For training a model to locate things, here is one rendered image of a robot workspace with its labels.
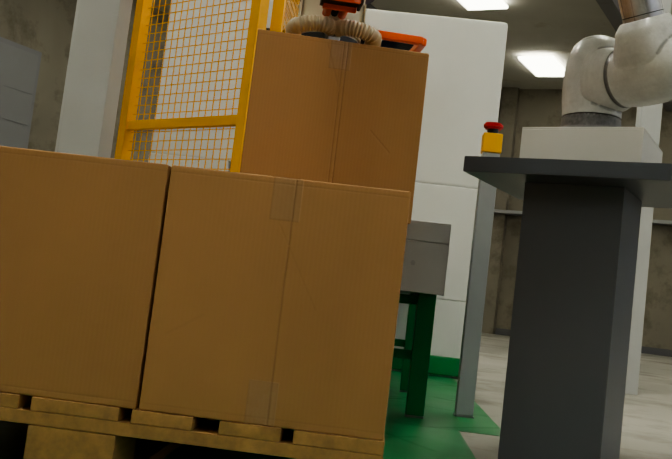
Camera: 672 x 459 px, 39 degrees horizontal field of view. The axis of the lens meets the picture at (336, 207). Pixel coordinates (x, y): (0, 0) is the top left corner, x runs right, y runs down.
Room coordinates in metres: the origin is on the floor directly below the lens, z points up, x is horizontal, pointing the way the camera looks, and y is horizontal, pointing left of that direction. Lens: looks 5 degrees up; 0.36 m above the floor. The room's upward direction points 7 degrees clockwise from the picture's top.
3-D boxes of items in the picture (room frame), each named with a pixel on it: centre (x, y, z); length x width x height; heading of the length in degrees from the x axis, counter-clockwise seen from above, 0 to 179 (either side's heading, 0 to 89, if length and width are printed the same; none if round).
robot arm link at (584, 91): (2.44, -0.65, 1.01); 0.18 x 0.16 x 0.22; 32
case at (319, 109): (2.42, 0.06, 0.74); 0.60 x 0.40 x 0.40; 6
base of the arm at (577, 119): (2.47, -0.65, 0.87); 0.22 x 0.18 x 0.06; 155
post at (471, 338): (3.32, -0.53, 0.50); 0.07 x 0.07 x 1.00; 87
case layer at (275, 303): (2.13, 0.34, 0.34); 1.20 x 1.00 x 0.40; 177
